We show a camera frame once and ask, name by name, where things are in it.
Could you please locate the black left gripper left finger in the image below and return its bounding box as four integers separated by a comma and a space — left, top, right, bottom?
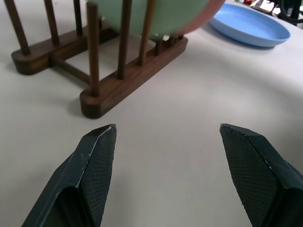
21, 123, 117, 227

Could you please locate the blue plate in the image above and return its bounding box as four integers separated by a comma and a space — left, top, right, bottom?
207, 3, 291, 48

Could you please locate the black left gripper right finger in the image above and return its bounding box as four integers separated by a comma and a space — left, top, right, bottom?
219, 123, 303, 227

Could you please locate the green plate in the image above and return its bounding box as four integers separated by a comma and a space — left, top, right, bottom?
85, 0, 211, 41

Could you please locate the dark wooden dish rack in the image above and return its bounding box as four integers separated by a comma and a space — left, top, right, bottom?
4, 0, 189, 119

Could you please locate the pink plate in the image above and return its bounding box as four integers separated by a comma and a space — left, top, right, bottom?
176, 0, 227, 36

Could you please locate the black cable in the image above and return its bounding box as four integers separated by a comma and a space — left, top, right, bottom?
278, 0, 303, 24

